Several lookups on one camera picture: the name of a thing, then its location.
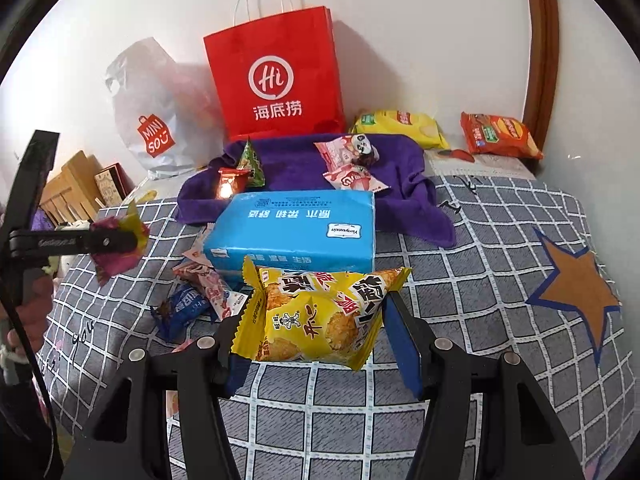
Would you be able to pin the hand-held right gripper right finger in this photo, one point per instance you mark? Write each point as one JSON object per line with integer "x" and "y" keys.
{"x": 405, "y": 350}

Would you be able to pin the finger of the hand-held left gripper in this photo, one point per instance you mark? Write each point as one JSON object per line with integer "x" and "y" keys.
{"x": 115, "y": 241}

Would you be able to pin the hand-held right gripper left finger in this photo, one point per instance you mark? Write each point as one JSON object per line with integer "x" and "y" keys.
{"x": 235, "y": 375}

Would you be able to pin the magenta and yellow candy packet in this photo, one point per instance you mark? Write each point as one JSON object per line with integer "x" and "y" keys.
{"x": 117, "y": 267}

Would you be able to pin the blue snack packet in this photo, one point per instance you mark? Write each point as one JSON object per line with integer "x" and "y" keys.
{"x": 182, "y": 307}

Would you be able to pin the long bear print packet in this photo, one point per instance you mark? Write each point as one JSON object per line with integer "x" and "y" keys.
{"x": 215, "y": 287}

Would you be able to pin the yellow rice cracker packet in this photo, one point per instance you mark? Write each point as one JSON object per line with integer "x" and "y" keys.
{"x": 320, "y": 320}

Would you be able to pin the red snack packet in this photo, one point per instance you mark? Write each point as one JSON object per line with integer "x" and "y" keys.
{"x": 232, "y": 180}

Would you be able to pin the green snack packet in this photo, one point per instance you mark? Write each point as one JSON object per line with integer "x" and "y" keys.
{"x": 250, "y": 165}

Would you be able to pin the pink strawberry snack packet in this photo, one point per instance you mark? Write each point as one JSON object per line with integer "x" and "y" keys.
{"x": 352, "y": 180}
{"x": 335, "y": 155}

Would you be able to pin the person's left forearm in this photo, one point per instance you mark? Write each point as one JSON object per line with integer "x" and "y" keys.
{"x": 20, "y": 435}

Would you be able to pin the person's left hand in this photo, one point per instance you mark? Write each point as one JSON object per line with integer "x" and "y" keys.
{"x": 32, "y": 315}

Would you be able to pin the wooden rack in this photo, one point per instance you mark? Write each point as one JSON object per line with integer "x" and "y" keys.
{"x": 75, "y": 175}

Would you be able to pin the patterned gift box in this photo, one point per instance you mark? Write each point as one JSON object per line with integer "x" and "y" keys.
{"x": 107, "y": 185}

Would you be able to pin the grey checked blanket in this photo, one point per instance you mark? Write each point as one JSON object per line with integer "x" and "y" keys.
{"x": 475, "y": 270}

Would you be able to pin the white plastic bag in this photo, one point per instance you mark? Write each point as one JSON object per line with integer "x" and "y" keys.
{"x": 150, "y": 100}

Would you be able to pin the blue tissue pack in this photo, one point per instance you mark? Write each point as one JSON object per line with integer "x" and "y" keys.
{"x": 295, "y": 230}

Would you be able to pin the purple towel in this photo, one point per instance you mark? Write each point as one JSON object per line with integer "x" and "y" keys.
{"x": 295, "y": 165}

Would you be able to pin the white printed bedsheet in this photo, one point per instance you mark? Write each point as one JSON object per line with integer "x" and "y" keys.
{"x": 490, "y": 165}

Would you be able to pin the yellow chip bag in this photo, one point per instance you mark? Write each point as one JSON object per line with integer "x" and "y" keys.
{"x": 400, "y": 122}

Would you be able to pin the orange chip bag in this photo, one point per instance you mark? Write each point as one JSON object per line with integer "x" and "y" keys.
{"x": 500, "y": 135}

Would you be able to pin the red paper bag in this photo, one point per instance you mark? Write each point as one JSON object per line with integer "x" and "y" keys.
{"x": 275, "y": 60}

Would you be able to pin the brown wooden door frame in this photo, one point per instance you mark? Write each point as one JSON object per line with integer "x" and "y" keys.
{"x": 542, "y": 35}

